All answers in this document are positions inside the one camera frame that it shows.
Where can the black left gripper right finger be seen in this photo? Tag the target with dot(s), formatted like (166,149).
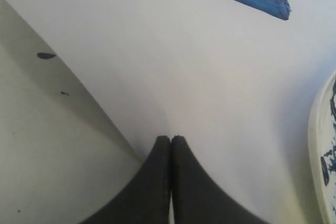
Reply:
(196,197)

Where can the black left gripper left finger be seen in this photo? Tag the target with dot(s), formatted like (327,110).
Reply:
(146,198)

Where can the white plate with blue paint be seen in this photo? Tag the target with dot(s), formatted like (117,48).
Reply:
(321,142)

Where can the white paper sheet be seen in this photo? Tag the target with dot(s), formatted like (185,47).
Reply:
(236,82)

